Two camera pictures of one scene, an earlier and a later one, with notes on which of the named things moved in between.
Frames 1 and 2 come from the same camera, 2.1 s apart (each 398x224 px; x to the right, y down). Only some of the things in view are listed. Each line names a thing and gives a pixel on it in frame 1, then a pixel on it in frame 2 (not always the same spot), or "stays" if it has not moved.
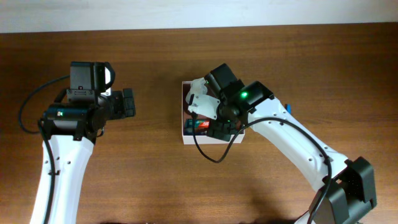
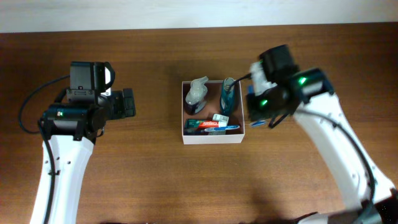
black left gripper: x=127 y=102 stays
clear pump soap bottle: x=197 y=88 stays
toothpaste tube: x=197 y=124 stays
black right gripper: x=218 y=132 to x=252 y=109
